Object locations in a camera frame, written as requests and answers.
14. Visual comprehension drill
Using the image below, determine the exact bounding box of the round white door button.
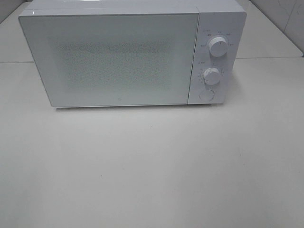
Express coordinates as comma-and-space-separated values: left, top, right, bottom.
199, 90, 214, 102

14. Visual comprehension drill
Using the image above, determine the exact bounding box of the white microwave knob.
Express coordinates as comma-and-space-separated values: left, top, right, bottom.
208, 35, 228, 57
203, 67, 221, 86

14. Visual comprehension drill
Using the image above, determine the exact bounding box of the white microwave door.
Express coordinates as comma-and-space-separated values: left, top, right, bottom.
19, 14, 198, 108

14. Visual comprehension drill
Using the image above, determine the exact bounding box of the white microwave oven body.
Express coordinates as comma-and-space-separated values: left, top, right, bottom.
18, 0, 247, 105

